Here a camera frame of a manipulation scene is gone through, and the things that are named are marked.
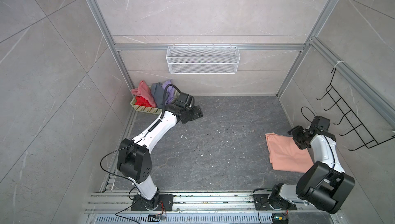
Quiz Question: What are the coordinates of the peach printed t-shirt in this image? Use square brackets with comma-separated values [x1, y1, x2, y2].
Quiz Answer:
[265, 133, 313, 173]

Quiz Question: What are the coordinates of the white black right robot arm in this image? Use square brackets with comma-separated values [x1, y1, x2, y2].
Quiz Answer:
[268, 126, 355, 214]

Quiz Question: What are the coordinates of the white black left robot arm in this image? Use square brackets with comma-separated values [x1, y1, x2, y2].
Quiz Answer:
[117, 106, 203, 211]

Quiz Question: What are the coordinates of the purple t-shirt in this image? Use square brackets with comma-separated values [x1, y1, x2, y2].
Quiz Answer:
[162, 80, 176, 105]

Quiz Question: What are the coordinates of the green plastic laundry basket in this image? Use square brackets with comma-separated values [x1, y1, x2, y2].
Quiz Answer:
[131, 96, 162, 115]

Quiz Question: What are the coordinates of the grey t-shirt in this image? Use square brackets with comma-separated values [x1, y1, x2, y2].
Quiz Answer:
[151, 82, 168, 109]

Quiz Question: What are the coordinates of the pink t-shirt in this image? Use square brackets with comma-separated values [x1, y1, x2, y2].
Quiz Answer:
[131, 80, 156, 107]

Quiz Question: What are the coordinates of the red t-shirt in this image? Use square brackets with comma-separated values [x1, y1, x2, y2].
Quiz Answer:
[135, 96, 153, 107]

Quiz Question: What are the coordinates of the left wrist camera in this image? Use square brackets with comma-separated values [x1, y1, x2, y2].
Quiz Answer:
[175, 92, 194, 108]

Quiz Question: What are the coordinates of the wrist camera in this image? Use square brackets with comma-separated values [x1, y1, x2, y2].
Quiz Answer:
[310, 116, 331, 131]
[175, 92, 194, 108]

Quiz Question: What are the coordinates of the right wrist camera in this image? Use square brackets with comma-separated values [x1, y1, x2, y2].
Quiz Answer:
[310, 116, 331, 131]

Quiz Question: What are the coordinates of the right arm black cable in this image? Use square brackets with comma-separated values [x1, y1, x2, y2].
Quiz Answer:
[300, 106, 317, 124]

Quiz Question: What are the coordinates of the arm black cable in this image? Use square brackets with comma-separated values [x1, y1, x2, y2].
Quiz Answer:
[148, 83, 183, 132]
[300, 106, 317, 124]

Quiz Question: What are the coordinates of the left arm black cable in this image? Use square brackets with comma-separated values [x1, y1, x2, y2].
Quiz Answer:
[148, 83, 183, 132]

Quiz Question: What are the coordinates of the white wire mesh basket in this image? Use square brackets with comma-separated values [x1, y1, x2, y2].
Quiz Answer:
[166, 46, 241, 75]

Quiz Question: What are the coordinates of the black wire hook rack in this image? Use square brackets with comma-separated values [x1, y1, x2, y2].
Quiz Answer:
[316, 68, 395, 152]

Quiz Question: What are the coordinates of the aluminium frame corner post left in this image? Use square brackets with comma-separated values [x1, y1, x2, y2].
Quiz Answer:
[74, 0, 136, 92]

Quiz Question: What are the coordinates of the aluminium frame corner post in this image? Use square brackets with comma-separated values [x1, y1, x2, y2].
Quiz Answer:
[74, 0, 136, 92]
[276, 0, 339, 99]

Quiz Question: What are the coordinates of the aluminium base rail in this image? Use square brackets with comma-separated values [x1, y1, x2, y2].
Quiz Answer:
[78, 191, 347, 224]

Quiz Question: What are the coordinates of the aluminium frame corner post right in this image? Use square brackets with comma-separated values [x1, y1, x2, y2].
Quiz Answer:
[276, 0, 339, 99]

